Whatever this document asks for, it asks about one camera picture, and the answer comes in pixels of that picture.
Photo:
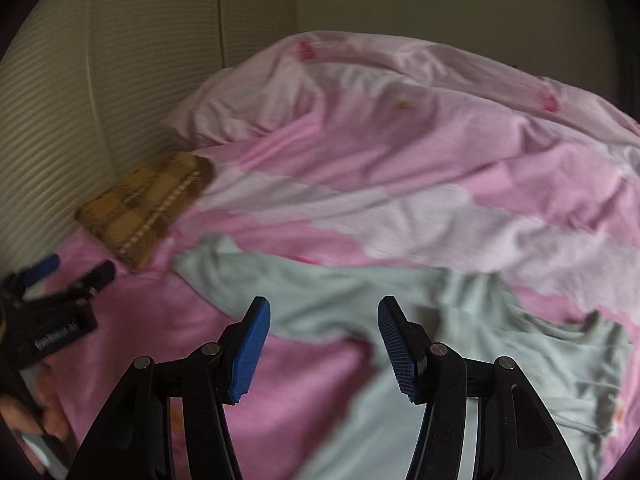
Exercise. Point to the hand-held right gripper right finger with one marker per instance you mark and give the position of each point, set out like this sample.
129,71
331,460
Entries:
397,352

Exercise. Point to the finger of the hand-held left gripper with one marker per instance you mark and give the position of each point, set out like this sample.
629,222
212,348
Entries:
42,266
95,277

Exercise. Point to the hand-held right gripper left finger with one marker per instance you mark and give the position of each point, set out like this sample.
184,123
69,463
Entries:
250,352

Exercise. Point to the pale green small shirt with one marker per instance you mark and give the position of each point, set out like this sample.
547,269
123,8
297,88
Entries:
325,292

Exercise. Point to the person's left hand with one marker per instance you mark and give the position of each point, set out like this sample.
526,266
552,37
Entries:
50,402

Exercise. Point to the brown plaid cushion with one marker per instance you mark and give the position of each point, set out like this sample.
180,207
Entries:
145,205

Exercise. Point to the pink lace print blanket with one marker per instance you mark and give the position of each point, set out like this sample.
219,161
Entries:
400,185

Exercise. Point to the beige ribbed padded headboard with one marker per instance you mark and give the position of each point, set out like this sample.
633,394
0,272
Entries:
75,85

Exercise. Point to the pale pink quilt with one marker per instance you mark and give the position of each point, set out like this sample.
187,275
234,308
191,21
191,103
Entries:
350,75

